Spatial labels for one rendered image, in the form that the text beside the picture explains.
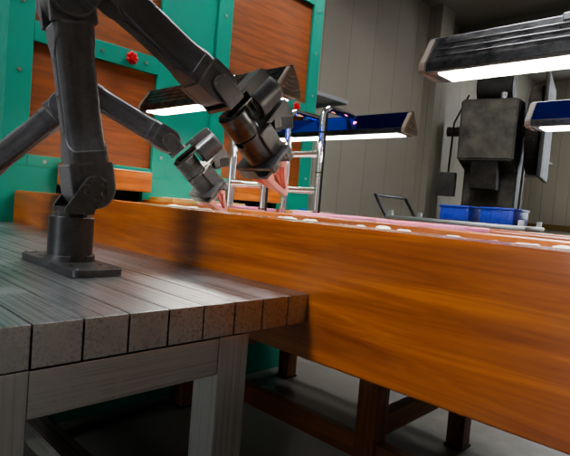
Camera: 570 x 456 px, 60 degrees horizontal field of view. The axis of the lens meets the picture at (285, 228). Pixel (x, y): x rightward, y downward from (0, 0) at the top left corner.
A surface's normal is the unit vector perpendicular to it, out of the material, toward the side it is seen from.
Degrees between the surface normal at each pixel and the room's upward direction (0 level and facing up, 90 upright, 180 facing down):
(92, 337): 90
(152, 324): 90
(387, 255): 90
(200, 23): 90
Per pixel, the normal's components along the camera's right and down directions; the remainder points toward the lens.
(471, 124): -0.53, 0.03
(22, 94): 0.72, 0.09
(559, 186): -0.70, -0.02
